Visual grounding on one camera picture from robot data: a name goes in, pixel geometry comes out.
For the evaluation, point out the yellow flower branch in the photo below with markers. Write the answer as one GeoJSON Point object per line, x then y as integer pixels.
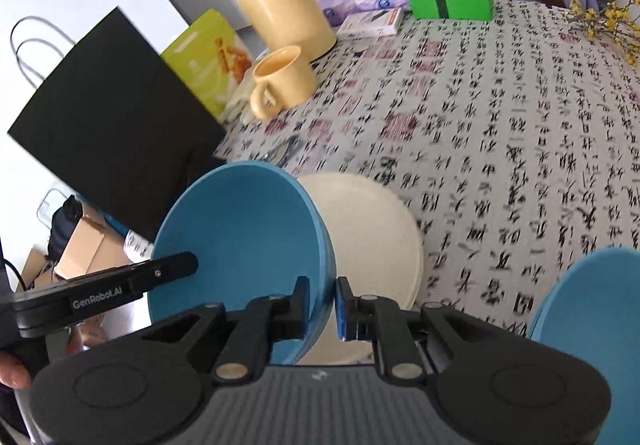
{"type": "Point", "coordinates": [617, 25]}

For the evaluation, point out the blue bowl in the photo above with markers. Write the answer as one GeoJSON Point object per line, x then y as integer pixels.
{"type": "Point", "coordinates": [235, 235]}
{"type": "Point", "coordinates": [600, 297]}

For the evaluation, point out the calligraphy print tablecloth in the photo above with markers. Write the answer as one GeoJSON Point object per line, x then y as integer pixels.
{"type": "Point", "coordinates": [500, 150]}

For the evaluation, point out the brown cardboard box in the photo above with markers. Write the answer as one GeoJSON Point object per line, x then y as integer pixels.
{"type": "Point", "coordinates": [37, 267]}
{"type": "Point", "coordinates": [87, 245]}

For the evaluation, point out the dark bag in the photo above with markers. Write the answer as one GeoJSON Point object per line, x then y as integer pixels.
{"type": "Point", "coordinates": [65, 225]}

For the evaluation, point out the small white red box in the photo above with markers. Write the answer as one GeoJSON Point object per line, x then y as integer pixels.
{"type": "Point", "coordinates": [370, 22]}

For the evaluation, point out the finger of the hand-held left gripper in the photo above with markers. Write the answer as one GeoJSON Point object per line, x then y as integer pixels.
{"type": "Point", "coordinates": [167, 270]}

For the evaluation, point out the black paper bag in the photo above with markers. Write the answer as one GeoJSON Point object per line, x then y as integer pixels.
{"type": "Point", "coordinates": [120, 125]}

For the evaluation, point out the cream round plate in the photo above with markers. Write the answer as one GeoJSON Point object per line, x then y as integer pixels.
{"type": "Point", "coordinates": [372, 235]}

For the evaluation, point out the person's left hand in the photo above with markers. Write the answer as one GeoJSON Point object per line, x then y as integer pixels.
{"type": "Point", "coordinates": [12, 372]}

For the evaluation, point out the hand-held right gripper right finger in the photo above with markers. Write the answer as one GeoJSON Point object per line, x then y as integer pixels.
{"type": "Point", "coordinates": [342, 310]}

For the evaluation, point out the yellow cup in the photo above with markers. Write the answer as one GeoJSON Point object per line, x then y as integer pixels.
{"type": "Point", "coordinates": [282, 80]}

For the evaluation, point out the yellow-green printed box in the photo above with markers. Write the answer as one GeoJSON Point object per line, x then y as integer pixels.
{"type": "Point", "coordinates": [210, 60]}

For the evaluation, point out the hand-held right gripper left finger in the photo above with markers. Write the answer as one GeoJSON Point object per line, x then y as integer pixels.
{"type": "Point", "coordinates": [301, 307]}

